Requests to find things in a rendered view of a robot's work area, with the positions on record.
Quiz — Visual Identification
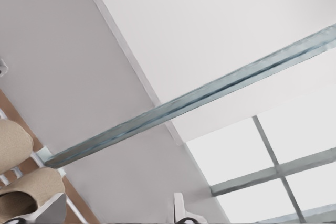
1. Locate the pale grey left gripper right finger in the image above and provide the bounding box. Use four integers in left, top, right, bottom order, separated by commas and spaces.
173, 192, 206, 224

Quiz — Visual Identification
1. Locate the tan fabric shoe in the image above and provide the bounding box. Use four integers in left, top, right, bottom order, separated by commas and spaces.
0, 167, 66, 220
0, 118, 34, 175

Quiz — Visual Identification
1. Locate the grey window frame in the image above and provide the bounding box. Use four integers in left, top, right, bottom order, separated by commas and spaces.
209, 115, 336, 224

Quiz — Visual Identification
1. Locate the pale post foot bracket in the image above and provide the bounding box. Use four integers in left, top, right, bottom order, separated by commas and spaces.
36, 146, 67, 177

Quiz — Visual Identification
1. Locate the white metal shoe rack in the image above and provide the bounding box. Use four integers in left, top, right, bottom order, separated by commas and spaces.
0, 110, 89, 224

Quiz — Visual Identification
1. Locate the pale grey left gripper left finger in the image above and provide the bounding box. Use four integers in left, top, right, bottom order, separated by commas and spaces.
25, 192, 68, 224

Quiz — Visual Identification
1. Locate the silver frame post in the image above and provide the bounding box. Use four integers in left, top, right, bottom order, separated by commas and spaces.
44, 23, 336, 168

